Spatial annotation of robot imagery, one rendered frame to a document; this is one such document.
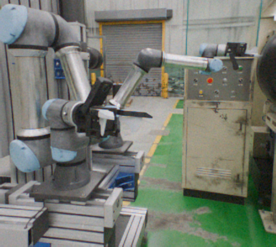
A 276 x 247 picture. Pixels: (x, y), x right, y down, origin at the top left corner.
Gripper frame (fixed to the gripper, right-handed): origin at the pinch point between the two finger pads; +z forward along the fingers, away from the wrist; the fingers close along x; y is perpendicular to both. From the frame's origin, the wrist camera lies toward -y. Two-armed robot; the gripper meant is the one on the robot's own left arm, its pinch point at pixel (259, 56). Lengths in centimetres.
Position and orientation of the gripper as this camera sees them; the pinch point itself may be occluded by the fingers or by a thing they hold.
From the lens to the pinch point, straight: 171.9
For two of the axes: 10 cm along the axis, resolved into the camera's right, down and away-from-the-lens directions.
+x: 2.7, -1.7, 9.5
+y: 1.0, -9.8, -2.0
